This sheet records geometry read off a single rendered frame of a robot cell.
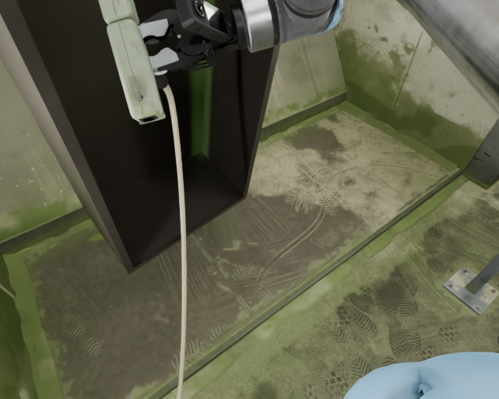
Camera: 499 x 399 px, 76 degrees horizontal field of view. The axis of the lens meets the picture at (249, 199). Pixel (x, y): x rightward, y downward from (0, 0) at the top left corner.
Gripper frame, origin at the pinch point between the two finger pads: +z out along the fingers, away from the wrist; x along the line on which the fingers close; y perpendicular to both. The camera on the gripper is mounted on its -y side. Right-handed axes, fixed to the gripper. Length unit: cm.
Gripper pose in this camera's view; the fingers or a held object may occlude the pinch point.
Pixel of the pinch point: (129, 53)
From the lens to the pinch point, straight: 63.5
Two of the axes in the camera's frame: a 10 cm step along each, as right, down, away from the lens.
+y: -0.2, -0.9, 10.0
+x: -2.7, -9.6, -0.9
